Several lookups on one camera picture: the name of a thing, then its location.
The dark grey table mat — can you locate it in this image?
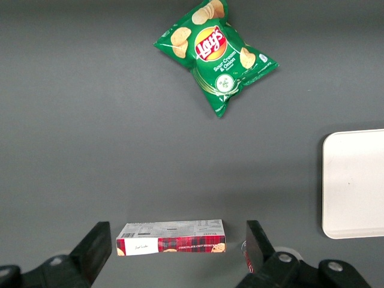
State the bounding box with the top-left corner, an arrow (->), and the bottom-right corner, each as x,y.
0,0 -> 384,288

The white rectangular plastic tray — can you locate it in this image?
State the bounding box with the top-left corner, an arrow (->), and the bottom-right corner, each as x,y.
321,128 -> 384,240

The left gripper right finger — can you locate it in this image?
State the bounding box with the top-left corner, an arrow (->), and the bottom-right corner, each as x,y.
235,220 -> 373,288

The red tartan cookie box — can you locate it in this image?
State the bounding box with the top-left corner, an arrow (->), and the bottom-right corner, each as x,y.
116,219 -> 227,257

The green Lay's chips bag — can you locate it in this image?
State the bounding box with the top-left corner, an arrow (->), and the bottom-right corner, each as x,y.
152,0 -> 280,118

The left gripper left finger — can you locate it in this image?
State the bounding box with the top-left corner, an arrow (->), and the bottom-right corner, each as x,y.
0,221 -> 112,288

